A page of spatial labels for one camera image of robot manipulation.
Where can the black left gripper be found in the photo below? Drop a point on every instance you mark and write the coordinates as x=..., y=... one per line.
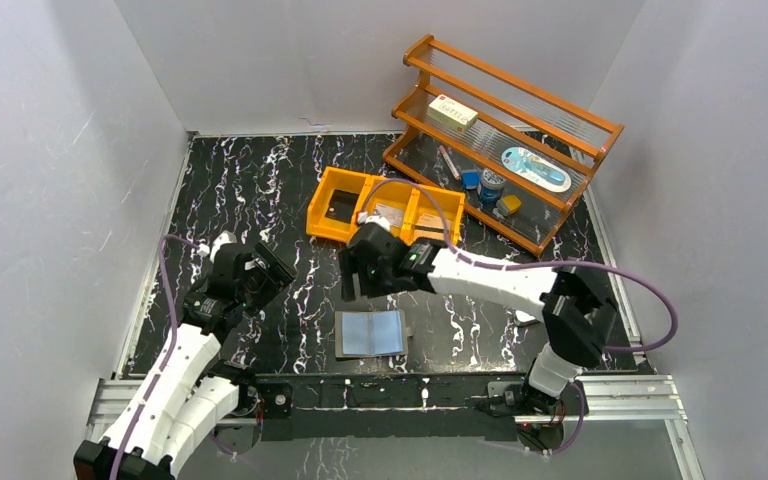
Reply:
x=272, y=270

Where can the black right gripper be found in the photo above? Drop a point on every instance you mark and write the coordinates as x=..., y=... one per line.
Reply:
x=352, y=264

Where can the black credit card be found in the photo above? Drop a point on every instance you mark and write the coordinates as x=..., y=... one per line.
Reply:
x=341, y=206

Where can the grey card holder wallet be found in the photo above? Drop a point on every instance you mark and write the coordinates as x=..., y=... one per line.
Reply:
x=361, y=335

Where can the yellow plastic triple bin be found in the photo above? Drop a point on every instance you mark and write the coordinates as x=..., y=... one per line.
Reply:
x=372, y=189

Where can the orange wooden shelf rack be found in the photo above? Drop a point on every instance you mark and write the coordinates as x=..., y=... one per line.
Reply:
x=511, y=113

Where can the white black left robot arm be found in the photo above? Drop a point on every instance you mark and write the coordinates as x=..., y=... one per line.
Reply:
x=189, y=390

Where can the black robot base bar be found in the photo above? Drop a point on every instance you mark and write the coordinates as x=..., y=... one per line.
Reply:
x=402, y=405

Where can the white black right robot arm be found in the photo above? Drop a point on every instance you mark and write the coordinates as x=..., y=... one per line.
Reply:
x=576, y=310

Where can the silver card in bin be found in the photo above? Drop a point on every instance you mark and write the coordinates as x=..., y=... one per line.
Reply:
x=393, y=213

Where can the tan card in bin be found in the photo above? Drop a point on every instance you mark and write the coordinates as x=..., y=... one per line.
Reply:
x=428, y=222

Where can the white pen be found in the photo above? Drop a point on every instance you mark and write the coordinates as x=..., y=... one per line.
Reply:
x=449, y=162

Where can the small blue block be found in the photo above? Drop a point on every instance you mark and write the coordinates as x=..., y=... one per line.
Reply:
x=470, y=179

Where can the blue and white round tin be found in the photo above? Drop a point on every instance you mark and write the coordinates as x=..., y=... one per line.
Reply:
x=491, y=186

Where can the yellow grey eraser block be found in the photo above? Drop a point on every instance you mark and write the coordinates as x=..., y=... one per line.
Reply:
x=507, y=206

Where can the white box with red label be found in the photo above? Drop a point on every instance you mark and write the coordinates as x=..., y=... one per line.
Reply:
x=451, y=113

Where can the blue razor blister pack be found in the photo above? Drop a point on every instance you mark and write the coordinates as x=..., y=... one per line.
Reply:
x=534, y=168

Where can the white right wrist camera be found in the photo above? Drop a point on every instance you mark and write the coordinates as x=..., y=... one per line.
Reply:
x=364, y=218

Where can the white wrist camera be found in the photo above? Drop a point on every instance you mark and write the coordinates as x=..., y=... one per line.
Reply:
x=364, y=218
x=209, y=250

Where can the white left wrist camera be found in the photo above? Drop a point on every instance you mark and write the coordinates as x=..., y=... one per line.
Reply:
x=209, y=250

